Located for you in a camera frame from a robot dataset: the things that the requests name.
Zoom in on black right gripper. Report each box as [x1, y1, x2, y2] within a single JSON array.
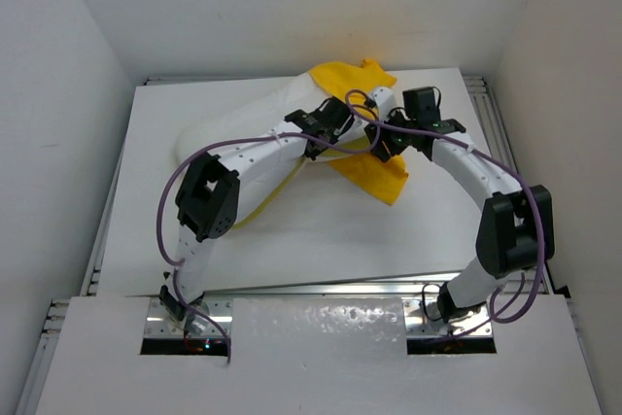
[[364, 102, 416, 161]]

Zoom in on yellow pillowcase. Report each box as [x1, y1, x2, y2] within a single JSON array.
[[308, 59, 409, 205]]

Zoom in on white pillow with yellow edge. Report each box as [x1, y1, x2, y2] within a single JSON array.
[[175, 73, 345, 228]]

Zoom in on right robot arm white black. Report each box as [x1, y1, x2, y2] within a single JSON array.
[[364, 86, 555, 324]]

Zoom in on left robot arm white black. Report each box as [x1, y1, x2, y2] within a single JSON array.
[[155, 97, 361, 322]]

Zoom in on white front cover panel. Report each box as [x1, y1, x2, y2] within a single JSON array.
[[38, 296, 600, 414]]

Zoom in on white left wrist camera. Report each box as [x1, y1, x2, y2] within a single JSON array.
[[334, 115, 356, 138]]

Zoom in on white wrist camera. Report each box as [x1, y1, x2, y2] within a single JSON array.
[[367, 86, 397, 120], [334, 115, 356, 138]]

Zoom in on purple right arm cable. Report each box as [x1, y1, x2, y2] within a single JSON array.
[[344, 88, 550, 338]]

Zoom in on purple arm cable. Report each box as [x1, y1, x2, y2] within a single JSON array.
[[155, 102, 383, 365], [344, 88, 550, 338]]

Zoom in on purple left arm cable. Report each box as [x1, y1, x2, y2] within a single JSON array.
[[155, 102, 383, 365]]

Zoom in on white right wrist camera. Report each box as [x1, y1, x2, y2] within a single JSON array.
[[367, 86, 397, 120]]

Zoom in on black thin base cable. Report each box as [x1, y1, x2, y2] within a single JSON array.
[[421, 283, 451, 329]]

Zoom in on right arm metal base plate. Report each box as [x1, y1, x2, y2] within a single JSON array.
[[402, 294, 497, 356]]

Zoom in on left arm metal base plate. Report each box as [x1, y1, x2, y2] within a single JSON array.
[[141, 298, 227, 357]]

